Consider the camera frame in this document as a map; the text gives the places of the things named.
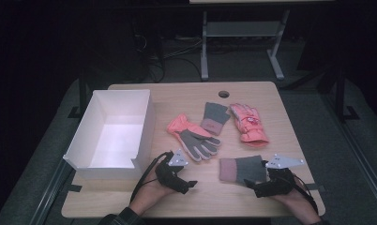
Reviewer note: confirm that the orange and grey winter glove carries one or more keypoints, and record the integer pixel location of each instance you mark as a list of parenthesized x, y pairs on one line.
[(193, 143)]

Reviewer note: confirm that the grey metal table frame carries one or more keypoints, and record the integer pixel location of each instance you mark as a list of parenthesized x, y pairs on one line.
[(243, 28)]

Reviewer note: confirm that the aluminium floor rail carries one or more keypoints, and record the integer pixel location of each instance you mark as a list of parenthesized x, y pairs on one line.
[(50, 193), (361, 162)]

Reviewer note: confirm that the grey pink fingerless knit glove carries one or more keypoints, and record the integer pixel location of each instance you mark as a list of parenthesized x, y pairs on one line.
[(243, 168), (215, 115)]

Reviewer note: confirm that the black tape strip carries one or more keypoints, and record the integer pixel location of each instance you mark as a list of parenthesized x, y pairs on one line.
[(74, 188), (316, 187)]

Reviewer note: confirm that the person's right hand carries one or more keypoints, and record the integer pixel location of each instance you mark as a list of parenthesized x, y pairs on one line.
[(299, 203)]

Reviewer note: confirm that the pink padded ski glove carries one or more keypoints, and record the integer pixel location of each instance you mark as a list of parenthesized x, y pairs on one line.
[(249, 125)]

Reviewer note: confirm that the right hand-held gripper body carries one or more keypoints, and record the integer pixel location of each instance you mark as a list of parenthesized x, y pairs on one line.
[(280, 181)]

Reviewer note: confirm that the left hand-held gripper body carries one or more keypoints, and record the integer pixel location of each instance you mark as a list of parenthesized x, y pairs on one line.
[(166, 175)]

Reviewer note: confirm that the black metal stand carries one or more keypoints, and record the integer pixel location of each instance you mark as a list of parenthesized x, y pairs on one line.
[(341, 93), (82, 93)]

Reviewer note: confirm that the white storage box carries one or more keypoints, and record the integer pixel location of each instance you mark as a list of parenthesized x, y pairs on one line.
[(114, 137)]

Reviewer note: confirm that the person's left hand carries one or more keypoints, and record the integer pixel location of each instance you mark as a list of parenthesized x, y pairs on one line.
[(150, 193)]

